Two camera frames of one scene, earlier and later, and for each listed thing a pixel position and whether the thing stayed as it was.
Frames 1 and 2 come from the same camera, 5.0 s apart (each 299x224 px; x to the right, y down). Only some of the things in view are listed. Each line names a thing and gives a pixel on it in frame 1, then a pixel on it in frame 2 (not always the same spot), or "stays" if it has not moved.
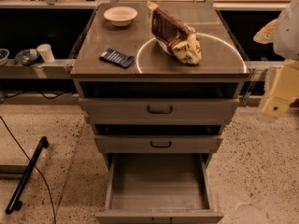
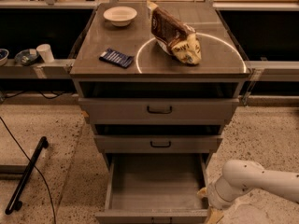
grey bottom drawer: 159,189 stays
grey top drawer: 159,111 stays
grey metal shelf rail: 15,69 stays
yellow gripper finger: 266,35 -> 203,192
